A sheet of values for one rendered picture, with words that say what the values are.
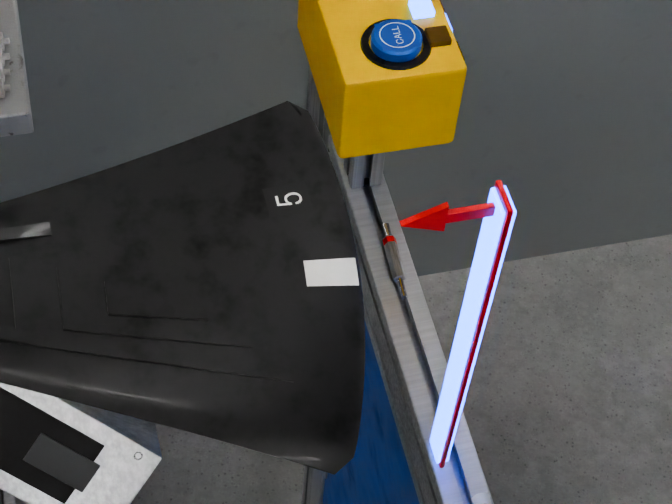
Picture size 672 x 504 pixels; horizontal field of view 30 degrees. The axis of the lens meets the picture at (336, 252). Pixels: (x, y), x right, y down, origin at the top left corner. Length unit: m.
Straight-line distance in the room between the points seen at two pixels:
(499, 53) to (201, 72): 0.41
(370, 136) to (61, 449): 0.36
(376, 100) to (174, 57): 0.65
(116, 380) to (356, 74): 0.37
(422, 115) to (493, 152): 0.89
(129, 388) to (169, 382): 0.02
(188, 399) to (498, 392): 1.40
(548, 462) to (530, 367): 0.17
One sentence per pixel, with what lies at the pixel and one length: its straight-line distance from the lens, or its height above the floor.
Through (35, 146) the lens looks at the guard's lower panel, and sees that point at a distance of 1.69.
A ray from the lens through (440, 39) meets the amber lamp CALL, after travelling 1.00.
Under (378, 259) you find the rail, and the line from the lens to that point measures 1.12.
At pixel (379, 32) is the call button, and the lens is 0.99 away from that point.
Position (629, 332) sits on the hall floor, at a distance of 2.19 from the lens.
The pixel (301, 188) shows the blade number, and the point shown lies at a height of 1.18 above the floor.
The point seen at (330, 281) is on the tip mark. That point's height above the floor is 1.16.
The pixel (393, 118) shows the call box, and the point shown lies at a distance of 1.00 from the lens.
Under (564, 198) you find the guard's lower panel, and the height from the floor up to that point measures 0.21.
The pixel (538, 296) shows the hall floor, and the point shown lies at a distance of 2.19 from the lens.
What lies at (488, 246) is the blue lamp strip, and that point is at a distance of 0.78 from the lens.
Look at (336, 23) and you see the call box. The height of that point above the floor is 1.07.
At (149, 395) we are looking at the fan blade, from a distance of 0.69.
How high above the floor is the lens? 1.76
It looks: 54 degrees down
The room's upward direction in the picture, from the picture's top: 5 degrees clockwise
